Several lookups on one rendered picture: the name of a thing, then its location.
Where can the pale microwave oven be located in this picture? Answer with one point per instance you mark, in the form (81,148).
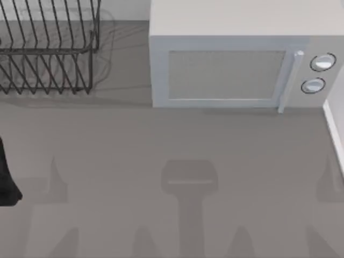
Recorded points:
(228,21)

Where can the small microwave knob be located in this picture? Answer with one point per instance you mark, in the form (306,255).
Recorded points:
(312,85)

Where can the large microwave knob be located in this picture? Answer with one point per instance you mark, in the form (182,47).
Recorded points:
(323,61)

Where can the microwave oven door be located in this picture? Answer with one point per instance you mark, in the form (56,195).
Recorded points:
(225,75)

